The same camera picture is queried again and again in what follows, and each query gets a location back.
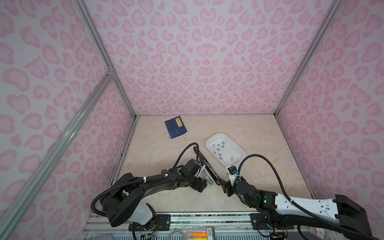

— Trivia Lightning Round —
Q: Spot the blue book yellow label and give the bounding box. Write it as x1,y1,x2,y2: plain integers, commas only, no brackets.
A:
165,116,188,139

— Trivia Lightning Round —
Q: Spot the aluminium frame corner post left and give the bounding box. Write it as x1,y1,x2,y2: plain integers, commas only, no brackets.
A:
74,0,137,120

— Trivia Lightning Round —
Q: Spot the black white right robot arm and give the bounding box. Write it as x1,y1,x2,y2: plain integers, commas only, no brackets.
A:
223,178,375,240

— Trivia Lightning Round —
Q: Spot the aluminium diagonal frame bar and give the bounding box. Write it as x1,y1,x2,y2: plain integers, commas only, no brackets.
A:
1,73,114,240

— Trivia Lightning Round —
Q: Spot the aluminium frame corner post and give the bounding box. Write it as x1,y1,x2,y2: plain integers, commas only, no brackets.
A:
274,0,344,119
74,0,137,120

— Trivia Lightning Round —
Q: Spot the aluminium frame corner post right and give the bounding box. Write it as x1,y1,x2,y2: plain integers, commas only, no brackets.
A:
274,0,344,119

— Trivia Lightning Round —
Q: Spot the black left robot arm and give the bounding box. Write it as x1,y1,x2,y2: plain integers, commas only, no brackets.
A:
91,159,208,230

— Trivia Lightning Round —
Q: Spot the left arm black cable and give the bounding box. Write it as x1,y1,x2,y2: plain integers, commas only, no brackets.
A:
173,142,199,169

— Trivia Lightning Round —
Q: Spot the white plastic tray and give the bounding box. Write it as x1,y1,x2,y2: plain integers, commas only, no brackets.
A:
206,133,246,168

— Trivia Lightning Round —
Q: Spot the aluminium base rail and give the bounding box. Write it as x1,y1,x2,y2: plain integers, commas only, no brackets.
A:
79,211,346,240

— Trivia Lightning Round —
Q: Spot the orange marker pen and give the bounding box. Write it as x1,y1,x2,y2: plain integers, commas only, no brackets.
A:
188,233,208,238

